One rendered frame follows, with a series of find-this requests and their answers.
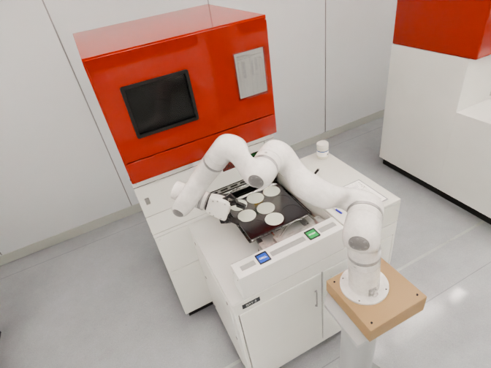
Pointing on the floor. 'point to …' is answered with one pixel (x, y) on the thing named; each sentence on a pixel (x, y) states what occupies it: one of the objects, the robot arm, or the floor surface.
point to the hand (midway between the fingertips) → (240, 214)
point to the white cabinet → (284, 309)
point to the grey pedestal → (351, 340)
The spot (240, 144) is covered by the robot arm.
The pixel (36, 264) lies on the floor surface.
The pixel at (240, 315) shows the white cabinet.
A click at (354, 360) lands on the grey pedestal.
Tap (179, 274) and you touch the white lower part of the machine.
